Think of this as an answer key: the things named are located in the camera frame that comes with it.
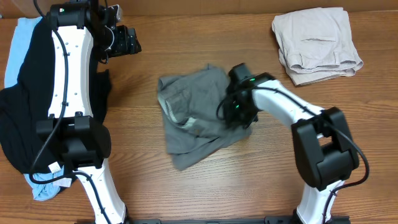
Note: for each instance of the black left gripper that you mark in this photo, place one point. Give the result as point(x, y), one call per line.
point(127, 42)

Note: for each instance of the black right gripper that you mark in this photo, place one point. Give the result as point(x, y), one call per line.
point(232, 121)

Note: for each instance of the grey shorts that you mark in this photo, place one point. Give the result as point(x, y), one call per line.
point(188, 104)

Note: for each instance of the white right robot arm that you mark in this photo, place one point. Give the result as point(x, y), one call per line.
point(324, 153)

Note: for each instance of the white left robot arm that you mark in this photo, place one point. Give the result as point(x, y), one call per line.
point(82, 30)

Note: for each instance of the folded beige shorts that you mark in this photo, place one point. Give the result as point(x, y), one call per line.
point(316, 44)

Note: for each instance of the black shirt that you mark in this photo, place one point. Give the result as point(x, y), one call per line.
point(28, 102)

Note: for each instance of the light blue garment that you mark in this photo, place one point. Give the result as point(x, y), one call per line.
point(19, 47)

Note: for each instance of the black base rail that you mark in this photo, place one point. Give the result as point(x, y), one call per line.
point(217, 221)

